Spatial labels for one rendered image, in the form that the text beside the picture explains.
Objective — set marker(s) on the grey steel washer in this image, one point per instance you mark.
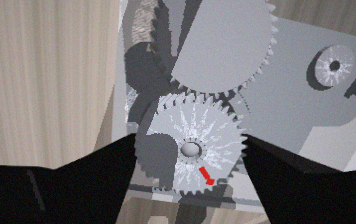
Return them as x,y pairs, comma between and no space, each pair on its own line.
344,62

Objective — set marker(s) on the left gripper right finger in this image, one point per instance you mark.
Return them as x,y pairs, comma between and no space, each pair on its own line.
296,190

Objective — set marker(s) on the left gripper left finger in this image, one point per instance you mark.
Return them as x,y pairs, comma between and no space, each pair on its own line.
90,190

